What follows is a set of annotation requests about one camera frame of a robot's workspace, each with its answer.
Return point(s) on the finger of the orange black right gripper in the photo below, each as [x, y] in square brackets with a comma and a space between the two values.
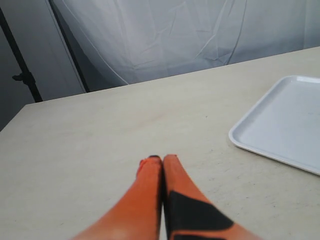
[189, 214]

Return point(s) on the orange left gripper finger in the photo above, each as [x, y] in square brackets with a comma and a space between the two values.
[137, 215]

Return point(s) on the white plastic tray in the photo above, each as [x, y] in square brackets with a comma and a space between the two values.
[284, 125]

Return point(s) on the white backdrop cloth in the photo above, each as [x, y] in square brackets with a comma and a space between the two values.
[132, 41]

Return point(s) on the black stand pole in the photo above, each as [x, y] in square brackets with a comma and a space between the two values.
[25, 76]

